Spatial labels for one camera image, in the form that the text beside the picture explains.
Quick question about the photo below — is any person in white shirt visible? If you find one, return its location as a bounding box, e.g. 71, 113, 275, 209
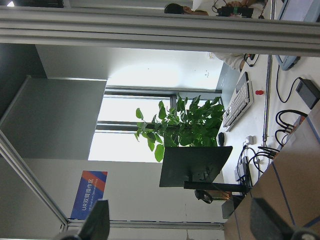
164, 0, 267, 18

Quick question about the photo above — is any blue wall sign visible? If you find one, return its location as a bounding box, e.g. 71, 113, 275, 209
70, 170, 108, 220

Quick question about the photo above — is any black computer mouse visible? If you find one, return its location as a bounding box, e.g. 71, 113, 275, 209
216, 132, 225, 147

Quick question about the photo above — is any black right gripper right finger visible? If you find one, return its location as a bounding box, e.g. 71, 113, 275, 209
250, 198, 297, 240

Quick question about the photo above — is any aluminium frame post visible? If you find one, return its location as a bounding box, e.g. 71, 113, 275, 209
0, 6, 320, 57

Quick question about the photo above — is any white computer keyboard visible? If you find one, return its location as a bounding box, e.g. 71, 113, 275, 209
222, 71, 254, 132

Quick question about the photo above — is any black power adapter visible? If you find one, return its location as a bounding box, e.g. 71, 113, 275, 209
296, 77, 320, 110

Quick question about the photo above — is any long metal rod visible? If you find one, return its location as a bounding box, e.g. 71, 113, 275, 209
261, 0, 277, 148

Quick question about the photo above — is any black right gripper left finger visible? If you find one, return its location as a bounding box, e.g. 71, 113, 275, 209
76, 200, 110, 240

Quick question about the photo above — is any black monitor on stand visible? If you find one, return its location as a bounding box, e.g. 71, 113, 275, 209
159, 146, 248, 193

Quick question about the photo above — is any green potted plant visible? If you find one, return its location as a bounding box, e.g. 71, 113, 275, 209
134, 95, 224, 163

